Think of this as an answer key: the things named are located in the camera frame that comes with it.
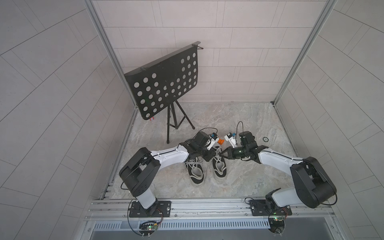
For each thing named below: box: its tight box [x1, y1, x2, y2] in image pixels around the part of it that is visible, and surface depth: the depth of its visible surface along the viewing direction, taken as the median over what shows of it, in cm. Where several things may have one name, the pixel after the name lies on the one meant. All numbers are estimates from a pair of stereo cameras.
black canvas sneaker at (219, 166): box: [211, 146, 227, 181], surface depth 81 cm
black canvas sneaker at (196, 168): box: [184, 154, 207, 186], surface depth 80 cm
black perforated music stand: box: [124, 41, 204, 144], surface depth 69 cm
